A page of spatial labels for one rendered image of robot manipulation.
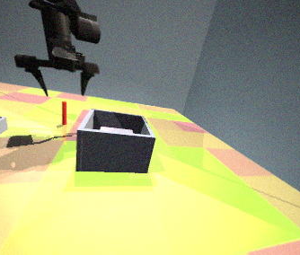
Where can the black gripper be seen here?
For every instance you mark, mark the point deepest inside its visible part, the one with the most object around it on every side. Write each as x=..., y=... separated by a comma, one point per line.
x=31, y=63

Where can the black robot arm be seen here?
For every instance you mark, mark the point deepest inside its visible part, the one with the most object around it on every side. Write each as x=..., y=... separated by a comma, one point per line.
x=62, y=18

